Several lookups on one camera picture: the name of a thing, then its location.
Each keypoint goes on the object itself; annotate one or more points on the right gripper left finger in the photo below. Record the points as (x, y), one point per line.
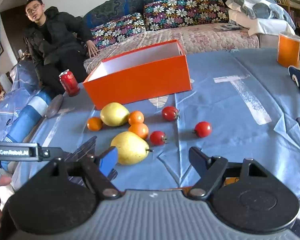
(96, 170)

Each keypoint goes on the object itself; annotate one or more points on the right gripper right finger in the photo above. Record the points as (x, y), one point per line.
(210, 170)

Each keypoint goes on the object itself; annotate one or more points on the left orange tangerine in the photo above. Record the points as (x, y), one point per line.
(94, 124)

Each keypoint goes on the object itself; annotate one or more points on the orange tangerine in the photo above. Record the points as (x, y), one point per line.
(136, 117)
(140, 129)
(94, 124)

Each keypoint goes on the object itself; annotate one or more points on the right red tomato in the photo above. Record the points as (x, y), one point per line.
(202, 129)

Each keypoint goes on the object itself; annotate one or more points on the red tomato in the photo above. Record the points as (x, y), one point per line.
(170, 113)
(158, 138)
(202, 129)

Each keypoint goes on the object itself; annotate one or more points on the near yellow pear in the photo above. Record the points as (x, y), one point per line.
(131, 148)

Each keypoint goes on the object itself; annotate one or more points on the yellow pear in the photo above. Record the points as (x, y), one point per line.
(114, 114)
(131, 148)

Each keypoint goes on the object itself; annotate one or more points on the far yellow pear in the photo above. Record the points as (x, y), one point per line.
(114, 114)

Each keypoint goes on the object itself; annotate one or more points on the grey oval stone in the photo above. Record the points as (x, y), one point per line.
(54, 106)

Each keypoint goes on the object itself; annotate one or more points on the near orange tangerine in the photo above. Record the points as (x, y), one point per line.
(140, 129)

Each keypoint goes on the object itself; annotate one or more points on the middle orange tangerine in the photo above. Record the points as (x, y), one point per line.
(136, 117)

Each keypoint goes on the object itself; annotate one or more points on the near red tomato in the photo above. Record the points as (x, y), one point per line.
(158, 138)

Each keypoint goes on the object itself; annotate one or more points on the far red tomato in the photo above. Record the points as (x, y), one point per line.
(170, 113)

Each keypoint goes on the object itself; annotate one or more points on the blue patterned tablecloth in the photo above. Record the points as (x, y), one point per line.
(252, 105)

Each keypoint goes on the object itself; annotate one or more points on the red soda can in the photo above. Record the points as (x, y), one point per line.
(69, 83)

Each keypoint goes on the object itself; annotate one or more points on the orange cardboard box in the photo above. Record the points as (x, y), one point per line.
(145, 73)

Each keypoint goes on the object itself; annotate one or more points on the seated person in black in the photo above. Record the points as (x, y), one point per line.
(57, 41)

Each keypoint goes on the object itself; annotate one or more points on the left floral cushion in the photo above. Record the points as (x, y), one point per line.
(116, 31)

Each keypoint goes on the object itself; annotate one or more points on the floral cushion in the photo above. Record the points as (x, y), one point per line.
(167, 14)
(116, 31)

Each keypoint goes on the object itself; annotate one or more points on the orange plastic cup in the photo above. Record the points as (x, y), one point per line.
(288, 51)

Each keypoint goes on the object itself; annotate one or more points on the blue patterned back cushion left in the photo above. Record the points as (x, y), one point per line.
(112, 10)

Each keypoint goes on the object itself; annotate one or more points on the right floral cushion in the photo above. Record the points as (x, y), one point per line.
(167, 14)

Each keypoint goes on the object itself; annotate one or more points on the grey spotted pillow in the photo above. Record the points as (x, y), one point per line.
(260, 16)

